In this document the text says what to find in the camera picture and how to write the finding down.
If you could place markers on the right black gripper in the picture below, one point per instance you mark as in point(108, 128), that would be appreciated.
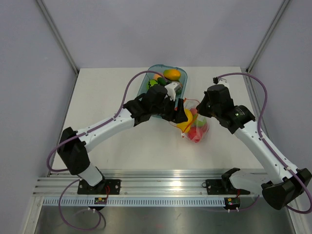
point(201, 108)

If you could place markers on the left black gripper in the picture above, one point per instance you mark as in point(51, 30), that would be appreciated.
point(180, 116)

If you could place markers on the yellow lemon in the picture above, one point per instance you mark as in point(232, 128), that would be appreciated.
point(189, 115)
point(184, 126)

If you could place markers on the yellow lemon front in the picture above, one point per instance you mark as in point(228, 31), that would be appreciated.
point(184, 126)

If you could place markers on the green guava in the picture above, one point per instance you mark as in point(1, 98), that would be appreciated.
point(200, 122)

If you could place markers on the clear zip top bag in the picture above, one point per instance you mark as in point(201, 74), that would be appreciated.
point(189, 104)

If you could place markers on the red apple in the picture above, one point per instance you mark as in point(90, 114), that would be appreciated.
point(195, 134)

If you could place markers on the green cucumber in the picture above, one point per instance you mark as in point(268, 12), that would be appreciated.
point(162, 81)

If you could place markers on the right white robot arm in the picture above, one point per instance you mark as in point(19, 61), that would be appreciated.
point(286, 182)

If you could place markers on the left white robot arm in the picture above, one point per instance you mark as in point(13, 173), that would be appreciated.
point(76, 145)

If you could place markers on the pale peach top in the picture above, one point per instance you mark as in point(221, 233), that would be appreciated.
point(156, 77)

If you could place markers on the orange yellow mango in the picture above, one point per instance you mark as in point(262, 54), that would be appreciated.
point(172, 74)

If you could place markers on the green lime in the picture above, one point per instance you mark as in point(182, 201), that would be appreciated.
point(151, 83)

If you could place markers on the teal plastic fruit basket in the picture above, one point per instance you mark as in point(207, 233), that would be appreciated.
point(159, 69)

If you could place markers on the right control board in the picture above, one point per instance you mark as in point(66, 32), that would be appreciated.
point(232, 204)

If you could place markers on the control board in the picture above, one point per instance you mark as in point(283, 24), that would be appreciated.
point(232, 204)
point(100, 200)

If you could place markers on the left control board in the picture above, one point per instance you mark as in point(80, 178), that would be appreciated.
point(100, 200)

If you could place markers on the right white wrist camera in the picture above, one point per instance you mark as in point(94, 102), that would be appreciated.
point(221, 81)

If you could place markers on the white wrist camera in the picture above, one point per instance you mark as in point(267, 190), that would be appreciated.
point(172, 89)
point(221, 81)

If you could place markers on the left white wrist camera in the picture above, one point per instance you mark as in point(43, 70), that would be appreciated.
point(172, 89)

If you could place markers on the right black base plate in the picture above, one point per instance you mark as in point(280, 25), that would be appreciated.
point(216, 187)

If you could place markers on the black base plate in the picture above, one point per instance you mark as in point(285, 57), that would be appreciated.
point(105, 187)
point(216, 187)

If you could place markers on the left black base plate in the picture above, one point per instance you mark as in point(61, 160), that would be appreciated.
point(105, 187)

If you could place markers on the right aluminium frame post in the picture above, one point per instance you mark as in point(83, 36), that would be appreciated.
point(268, 34)

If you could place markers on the aluminium frame post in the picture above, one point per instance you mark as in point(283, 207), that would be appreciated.
point(268, 34)
point(53, 27)

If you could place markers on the aluminium mounting rail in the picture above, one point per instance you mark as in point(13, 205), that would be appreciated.
point(138, 183)

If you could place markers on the white slotted cable duct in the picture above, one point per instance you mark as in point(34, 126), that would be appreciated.
point(138, 202)

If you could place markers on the left aluminium frame post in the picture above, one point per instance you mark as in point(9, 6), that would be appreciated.
point(53, 27)

